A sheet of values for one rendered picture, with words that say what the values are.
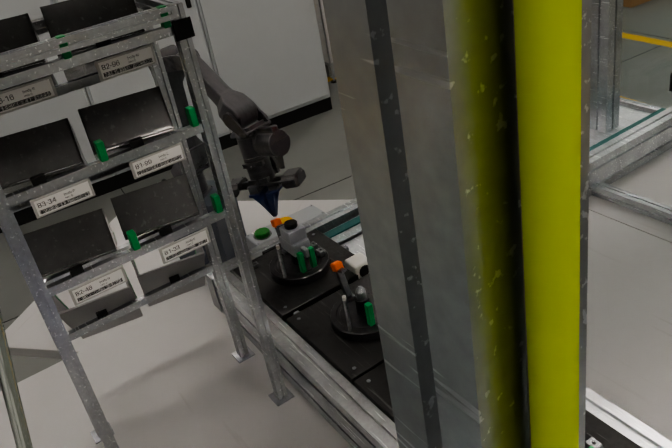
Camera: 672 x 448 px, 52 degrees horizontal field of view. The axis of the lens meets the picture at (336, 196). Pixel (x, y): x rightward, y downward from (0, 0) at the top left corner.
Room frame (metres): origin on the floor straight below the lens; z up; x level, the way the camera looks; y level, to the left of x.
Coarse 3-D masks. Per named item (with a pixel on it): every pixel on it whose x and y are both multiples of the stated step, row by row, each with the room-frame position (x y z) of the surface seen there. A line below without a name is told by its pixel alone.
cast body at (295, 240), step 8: (288, 224) 1.32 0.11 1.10; (296, 224) 1.32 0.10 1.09; (280, 232) 1.33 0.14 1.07; (288, 232) 1.31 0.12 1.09; (296, 232) 1.31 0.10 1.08; (304, 232) 1.32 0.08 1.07; (280, 240) 1.34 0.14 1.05; (288, 240) 1.31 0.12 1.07; (296, 240) 1.31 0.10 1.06; (304, 240) 1.31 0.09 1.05; (288, 248) 1.31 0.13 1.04; (296, 248) 1.30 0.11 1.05; (304, 248) 1.29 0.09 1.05; (296, 256) 1.30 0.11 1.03; (304, 256) 1.29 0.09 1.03
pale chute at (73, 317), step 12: (132, 288) 1.19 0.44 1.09; (60, 300) 1.09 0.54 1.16; (96, 300) 1.03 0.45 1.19; (108, 300) 1.06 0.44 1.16; (120, 300) 1.08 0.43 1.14; (132, 300) 1.11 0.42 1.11; (60, 312) 1.01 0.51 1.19; (72, 312) 1.03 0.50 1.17; (84, 312) 1.06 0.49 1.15; (132, 312) 1.18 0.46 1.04; (72, 324) 1.08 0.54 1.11; (108, 324) 1.18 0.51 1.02; (120, 324) 1.22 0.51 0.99; (84, 336) 1.18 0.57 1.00
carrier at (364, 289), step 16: (352, 288) 1.22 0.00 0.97; (368, 288) 1.21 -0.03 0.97; (320, 304) 1.18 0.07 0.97; (336, 304) 1.15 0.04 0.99; (352, 304) 1.14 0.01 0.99; (368, 304) 1.06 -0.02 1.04; (288, 320) 1.15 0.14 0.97; (304, 320) 1.14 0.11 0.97; (320, 320) 1.13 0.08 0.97; (336, 320) 1.10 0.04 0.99; (352, 320) 1.09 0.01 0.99; (368, 320) 1.06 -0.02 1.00; (304, 336) 1.09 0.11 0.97; (320, 336) 1.08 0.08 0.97; (336, 336) 1.07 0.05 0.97; (352, 336) 1.05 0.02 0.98; (368, 336) 1.04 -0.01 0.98; (320, 352) 1.04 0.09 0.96; (336, 352) 1.03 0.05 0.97; (352, 352) 1.02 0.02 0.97; (368, 352) 1.01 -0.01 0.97; (336, 368) 0.99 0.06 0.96; (352, 368) 0.97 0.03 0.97; (368, 368) 0.97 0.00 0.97
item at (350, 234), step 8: (344, 224) 1.53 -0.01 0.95; (352, 224) 1.52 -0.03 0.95; (360, 224) 1.52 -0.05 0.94; (328, 232) 1.50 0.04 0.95; (336, 232) 1.50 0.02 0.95; (344, 232) 1.50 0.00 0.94; (352, 232) 1.51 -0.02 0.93; (360, 232) 1.52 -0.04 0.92; (336, 240) 1.49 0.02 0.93; (344, 240) 1.50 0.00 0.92; (352, 240) 1.49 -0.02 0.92; (360, 240) 1.49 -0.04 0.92; (352, 248) 1.46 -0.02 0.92; (360, 248) 1.45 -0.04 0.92
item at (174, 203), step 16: (144, 192) 1.05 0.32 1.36; (160, 192) 1.06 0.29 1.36; (176, 192) 1.06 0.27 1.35; (128, 208) 1.04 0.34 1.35; (144, 208) 1.04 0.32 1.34; (160, 208) 1.05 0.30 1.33; (176, 208) 1.05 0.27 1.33; (192, 208) 1.06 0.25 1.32; (128, 224) 1.02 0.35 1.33; (144, 224) 1.03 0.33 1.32; (160, 224) 1.03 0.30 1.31
